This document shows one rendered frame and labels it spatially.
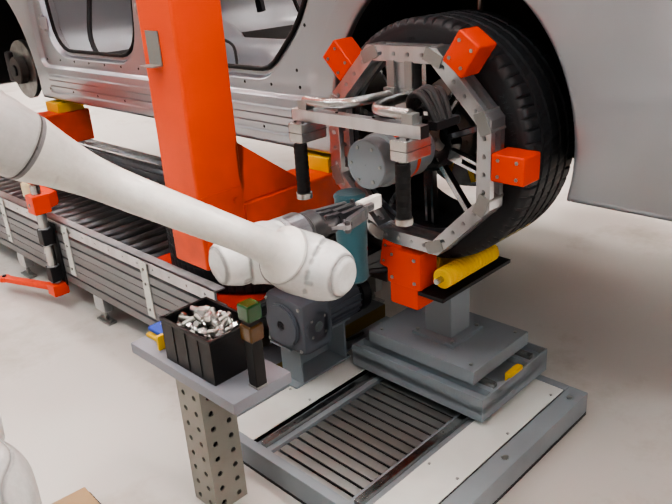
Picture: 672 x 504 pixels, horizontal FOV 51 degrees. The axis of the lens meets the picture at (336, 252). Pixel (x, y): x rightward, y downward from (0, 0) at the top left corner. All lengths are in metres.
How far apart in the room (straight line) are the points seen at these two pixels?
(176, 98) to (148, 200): 0.86
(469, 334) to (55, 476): 1.29
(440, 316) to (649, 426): 0.69
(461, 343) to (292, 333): 0.52
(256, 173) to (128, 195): 1.04
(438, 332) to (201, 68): 1.05
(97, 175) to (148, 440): 1.34
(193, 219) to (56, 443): 1.42
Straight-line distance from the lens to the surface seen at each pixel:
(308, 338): 2.12
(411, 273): 1.98
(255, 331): 1.55
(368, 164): 1.78
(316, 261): 1.16
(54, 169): 1.08
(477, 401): 2.07
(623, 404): 2.42
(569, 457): 2.17
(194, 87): 1.95
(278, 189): 2.19
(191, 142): 1.95
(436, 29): 1.87
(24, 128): 1.05
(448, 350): 2.17
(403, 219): 1.64
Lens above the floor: 1.34
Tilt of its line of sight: 23 degrees down
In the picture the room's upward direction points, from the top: 4 degrees counter-clockwise
